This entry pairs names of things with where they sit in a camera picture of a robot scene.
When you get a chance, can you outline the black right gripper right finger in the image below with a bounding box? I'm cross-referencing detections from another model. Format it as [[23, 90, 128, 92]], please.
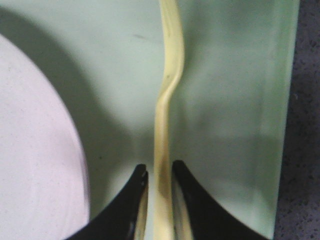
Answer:
[[172, 160, 266, 240]]

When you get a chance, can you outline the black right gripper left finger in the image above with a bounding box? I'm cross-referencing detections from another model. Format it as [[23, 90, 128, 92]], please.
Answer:
[[68, 164, 149, 240]]

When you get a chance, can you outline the yellow plastic fork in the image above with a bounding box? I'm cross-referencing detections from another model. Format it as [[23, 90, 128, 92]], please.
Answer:
[[153, 0, 185, 240]]

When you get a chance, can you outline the white round plate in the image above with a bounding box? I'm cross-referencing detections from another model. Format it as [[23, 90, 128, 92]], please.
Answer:
[[0, 37, 90, 240]]

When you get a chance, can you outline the light green rectangular tray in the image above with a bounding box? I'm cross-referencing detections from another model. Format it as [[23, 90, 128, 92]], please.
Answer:
[[0, 0, 299, 239]]

